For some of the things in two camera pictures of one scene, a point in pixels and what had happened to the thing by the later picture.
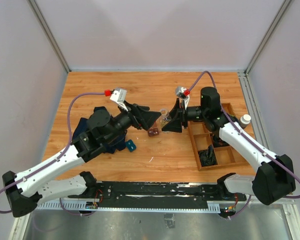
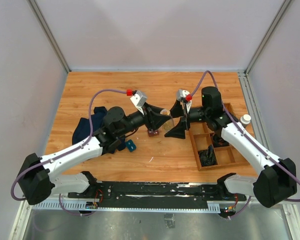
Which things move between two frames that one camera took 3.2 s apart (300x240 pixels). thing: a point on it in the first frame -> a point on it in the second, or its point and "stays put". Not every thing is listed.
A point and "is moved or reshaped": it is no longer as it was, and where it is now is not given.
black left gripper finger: x=140 y=108 -> x=155 y=109
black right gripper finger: x=175 y=124 -> x=178 y=131
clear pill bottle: x=165 y=116 is moved or reshaped
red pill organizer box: x=153 y=132 stays put
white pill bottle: x=245 y=120 stays put
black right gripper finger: x=176 y=112 stays put
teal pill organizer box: x=131 y=145 stays put
